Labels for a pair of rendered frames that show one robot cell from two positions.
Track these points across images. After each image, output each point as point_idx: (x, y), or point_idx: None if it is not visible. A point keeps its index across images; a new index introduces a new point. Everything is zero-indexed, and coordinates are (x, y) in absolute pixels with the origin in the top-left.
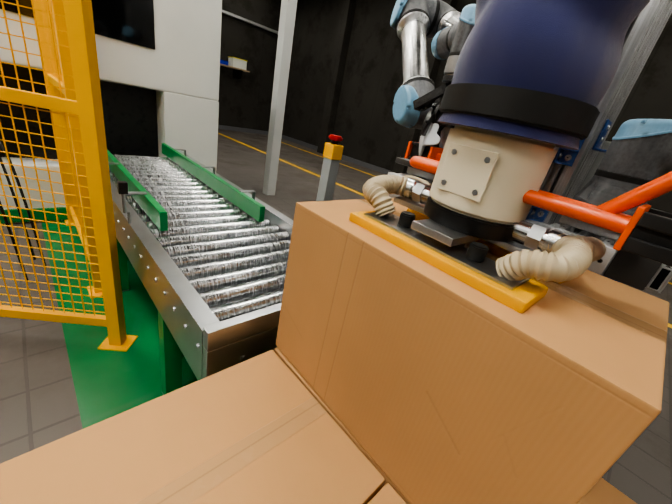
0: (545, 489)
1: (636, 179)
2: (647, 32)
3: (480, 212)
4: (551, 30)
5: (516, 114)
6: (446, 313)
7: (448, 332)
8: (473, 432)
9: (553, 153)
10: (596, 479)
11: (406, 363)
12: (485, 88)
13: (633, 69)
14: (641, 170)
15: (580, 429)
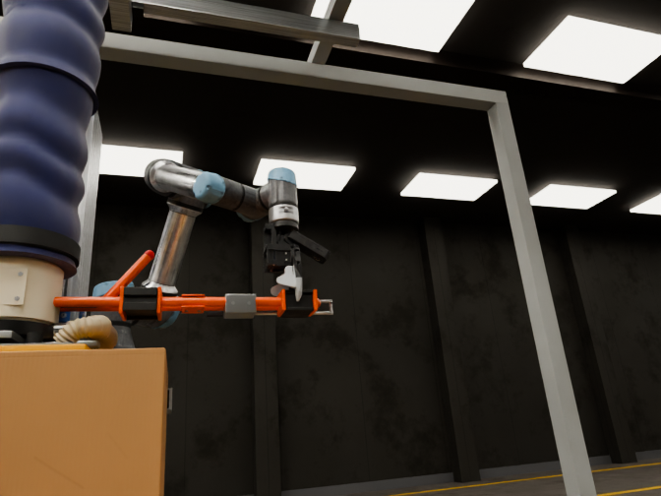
0: (145, 446)
1: (118, 322)
2: (84, 236)
3: (26, 314)
4: (40, 199)
5: (34, 241)
6: (31, 371)
7: (38, 385)
8: (87, 454)
9: (62, 273)
10: (161, 409)
11: (2, 447)
12: (7, 226)
13: (85, 262)
14: (119, 315)
15: (143, 386)
